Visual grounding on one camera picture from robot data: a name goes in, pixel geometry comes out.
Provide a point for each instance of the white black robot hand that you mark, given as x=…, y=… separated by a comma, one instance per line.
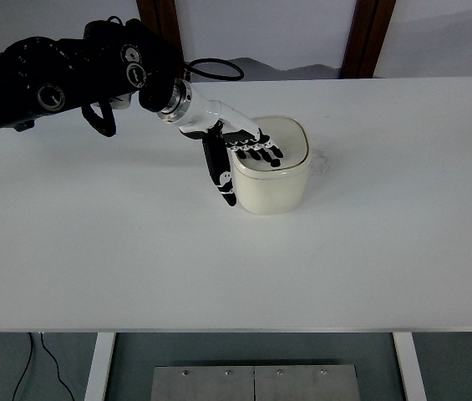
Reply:
x=198, y=118

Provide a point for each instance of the cream white trash can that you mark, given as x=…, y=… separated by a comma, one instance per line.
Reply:
x=266, y=190

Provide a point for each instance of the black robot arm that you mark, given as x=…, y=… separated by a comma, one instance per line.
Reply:
x=114, y=58

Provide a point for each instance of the right white table leg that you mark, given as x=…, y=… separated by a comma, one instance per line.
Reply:
x=413, y=385

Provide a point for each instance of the white table leg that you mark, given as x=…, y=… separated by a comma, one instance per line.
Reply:
x=413, y=385
x=100, y=367

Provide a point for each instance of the left white table leg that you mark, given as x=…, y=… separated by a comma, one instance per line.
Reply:
x=100, y=367

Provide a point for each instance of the left brown wooden post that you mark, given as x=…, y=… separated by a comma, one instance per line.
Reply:
x=160, y=17

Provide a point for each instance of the brown wooden post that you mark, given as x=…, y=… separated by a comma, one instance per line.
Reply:
x=371, y=19
x=160, y=17

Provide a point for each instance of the right brown wooden post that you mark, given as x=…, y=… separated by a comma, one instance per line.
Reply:
x=371, y=19

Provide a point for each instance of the grey metal base plate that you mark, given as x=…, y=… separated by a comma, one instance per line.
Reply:
x=288, y=382

